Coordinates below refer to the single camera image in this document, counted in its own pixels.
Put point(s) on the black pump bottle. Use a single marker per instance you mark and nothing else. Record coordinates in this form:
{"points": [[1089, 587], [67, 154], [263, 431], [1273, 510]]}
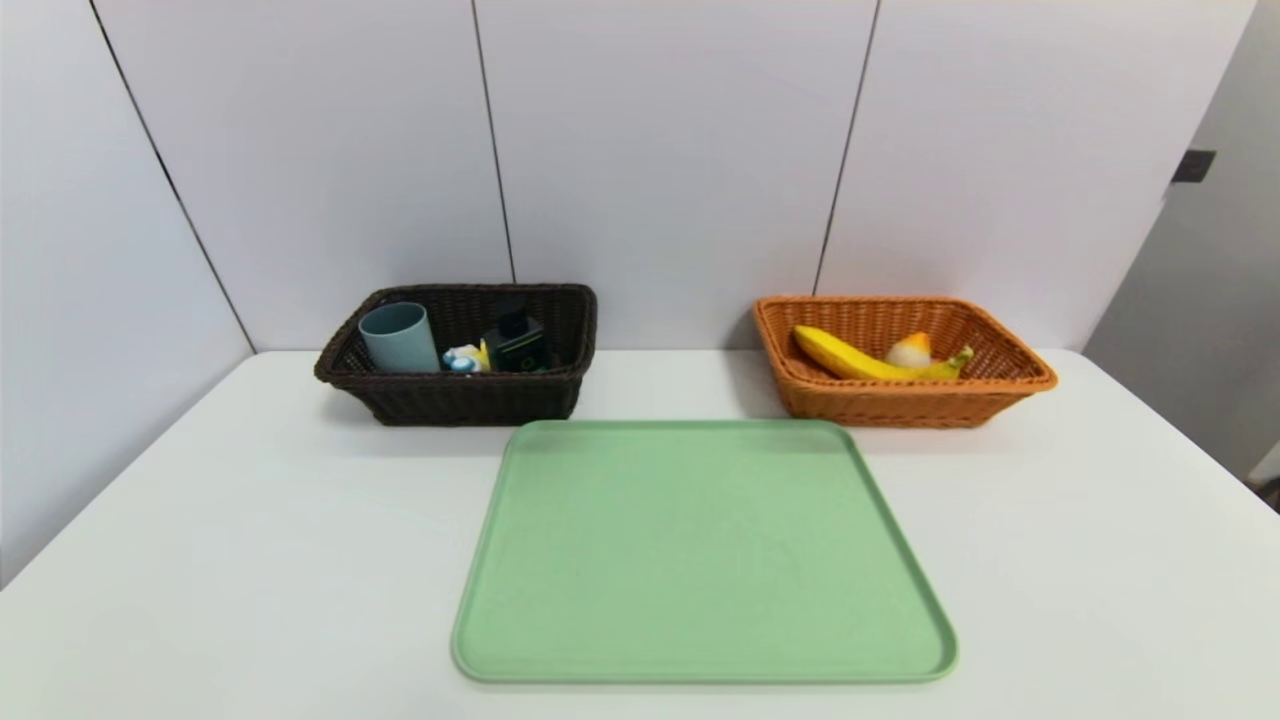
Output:
{"points": [[518, 348]]}

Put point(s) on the yellow duck toy car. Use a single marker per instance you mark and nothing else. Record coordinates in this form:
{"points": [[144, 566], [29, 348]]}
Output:
{"points": [[464, 358]]}

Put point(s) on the yellow banana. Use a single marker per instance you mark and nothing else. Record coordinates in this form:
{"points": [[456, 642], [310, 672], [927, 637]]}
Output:
{"points": [[845, 360]]}

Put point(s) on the blue plastic cup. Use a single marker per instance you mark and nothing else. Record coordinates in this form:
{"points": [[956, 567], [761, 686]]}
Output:
{"points": [[398, 342]]}

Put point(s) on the orange and white peach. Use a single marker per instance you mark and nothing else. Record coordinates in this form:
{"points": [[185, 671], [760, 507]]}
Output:
{"points": [[910, 350]]}

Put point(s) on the dark brown wicker basket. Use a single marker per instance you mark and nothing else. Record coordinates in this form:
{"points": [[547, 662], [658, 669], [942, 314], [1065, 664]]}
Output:
{"points": [[460, 400]]}

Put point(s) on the orange wicker basket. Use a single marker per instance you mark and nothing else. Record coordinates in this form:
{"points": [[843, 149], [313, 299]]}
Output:
{"points": [[900, 405]]}

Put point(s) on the light green plastic tray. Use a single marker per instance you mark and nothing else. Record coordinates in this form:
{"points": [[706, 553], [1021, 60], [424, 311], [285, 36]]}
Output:
{"points": [[700, 560]]}

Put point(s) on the dark wall fixture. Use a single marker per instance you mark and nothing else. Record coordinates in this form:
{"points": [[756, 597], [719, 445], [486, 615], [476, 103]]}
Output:
{"points": [[1194, 166]]}

